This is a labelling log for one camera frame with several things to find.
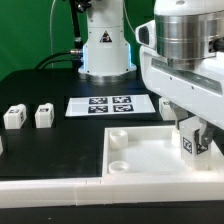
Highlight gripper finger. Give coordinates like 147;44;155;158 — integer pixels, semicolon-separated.
199;119;214;146
170;102;189;124

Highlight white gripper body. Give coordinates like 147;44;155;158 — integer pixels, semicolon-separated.
134;19;224;131

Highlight white square table top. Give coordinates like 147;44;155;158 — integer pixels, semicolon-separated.
102;126;224;176

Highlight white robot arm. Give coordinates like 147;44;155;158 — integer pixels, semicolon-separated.
80;0;224;145

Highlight white L-shaped obstacle fence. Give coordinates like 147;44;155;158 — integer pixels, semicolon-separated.
0;172;224;208

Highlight white sheet with markers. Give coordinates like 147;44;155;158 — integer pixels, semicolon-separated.
65;94;155;117

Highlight white part at left edge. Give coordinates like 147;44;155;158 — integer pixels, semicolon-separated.
0;136;3;156

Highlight black cables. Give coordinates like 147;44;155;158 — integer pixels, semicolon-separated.
34;49;84;70

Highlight white cable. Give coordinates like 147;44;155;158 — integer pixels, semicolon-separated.
49;0;58;69

